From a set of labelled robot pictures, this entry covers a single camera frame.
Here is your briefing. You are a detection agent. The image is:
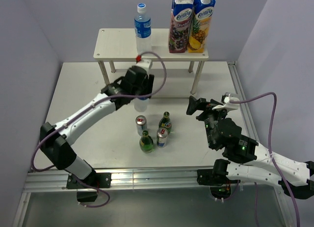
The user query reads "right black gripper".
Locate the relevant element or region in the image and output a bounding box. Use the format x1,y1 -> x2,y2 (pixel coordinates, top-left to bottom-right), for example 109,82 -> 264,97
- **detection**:
185,95 -> 228,148

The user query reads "Pocari Sweat bottle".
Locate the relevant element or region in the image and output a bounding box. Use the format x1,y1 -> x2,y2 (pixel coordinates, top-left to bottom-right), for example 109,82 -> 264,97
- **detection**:
134,98 -> 149,112
134,3 -> 152,54

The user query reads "green glass bottle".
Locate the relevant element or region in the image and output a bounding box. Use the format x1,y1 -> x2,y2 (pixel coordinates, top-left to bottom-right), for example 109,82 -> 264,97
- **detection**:
139,130 -> 154,153
158,111 -> 172,133

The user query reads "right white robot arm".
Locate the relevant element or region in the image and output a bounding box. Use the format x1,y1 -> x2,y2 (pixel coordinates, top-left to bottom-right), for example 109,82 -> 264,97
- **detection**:
186,94 -> 314,200

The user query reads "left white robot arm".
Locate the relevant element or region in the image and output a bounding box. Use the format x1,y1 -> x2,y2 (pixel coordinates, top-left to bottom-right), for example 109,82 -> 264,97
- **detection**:
40,60 -> 154,187

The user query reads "white two-tier shelf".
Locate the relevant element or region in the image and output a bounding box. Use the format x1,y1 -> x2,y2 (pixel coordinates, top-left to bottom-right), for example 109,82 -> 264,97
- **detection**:
93,28 -> 209,99

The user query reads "rear silver energy can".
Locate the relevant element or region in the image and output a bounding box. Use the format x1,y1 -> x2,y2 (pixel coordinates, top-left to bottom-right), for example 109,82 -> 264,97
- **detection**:
135,115 -> 147,136

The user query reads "silver energy can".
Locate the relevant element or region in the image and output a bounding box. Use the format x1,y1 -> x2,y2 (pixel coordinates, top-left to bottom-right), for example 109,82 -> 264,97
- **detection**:
157,127 -> 168,148
135,115 -> 147,136

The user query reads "front silver energy can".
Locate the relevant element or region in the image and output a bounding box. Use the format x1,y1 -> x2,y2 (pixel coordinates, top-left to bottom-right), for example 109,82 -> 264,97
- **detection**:
157,127 -> 168,148

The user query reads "purple grape juice carton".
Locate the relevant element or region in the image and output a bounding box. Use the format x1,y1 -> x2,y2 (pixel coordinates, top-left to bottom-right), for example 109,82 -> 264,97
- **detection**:
168,0 -> 193,53

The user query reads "yellow pineapple juice carton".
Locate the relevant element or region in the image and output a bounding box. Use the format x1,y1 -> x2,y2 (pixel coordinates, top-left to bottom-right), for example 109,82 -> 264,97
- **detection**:
187,0 -> 216,53

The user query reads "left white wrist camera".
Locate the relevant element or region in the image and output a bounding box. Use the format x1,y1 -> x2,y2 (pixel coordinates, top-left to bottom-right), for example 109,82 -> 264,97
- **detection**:
135,55 -> 152,72

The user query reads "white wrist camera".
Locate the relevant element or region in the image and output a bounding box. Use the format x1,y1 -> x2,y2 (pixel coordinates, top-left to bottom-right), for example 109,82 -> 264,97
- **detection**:
221,93 -> 240,112
135,55 -> 152,72

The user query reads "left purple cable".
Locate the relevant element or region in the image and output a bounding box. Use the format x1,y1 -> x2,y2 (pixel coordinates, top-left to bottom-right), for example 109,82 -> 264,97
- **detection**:
30,51 -> 167,208

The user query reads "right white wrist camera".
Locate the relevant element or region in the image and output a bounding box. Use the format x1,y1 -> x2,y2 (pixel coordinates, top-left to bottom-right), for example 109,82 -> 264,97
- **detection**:
221,93 -> 240,112

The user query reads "aluminium frame rail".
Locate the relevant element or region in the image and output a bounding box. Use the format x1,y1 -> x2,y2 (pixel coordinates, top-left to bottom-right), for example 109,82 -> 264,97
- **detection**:
13,62 -> 295,227

